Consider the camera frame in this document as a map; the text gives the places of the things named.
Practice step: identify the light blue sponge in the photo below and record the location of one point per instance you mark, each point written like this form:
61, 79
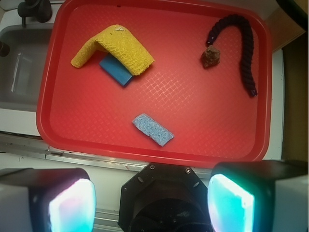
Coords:
153, 129

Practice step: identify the brown rock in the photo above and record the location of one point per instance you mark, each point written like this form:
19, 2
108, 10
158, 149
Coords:
210, 57

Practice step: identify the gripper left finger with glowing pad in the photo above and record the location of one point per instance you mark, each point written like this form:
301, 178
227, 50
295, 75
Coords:
46, 200

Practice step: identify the blue rectangular block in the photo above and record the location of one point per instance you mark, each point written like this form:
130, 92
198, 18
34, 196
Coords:
116, 70

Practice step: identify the grey sink faucet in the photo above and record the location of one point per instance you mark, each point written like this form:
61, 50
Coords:
41, 10

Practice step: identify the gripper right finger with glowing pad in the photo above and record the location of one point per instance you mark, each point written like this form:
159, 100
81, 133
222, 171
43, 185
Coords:
259, 196

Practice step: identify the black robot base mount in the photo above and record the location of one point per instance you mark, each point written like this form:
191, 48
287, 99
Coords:
164, 198

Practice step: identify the red plastic tray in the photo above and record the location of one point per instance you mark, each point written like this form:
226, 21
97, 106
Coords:
212, 116

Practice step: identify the grey plastic sink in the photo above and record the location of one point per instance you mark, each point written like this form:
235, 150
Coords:
21, 72

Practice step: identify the yellow microfiber cloth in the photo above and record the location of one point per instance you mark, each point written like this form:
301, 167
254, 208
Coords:
120, 43

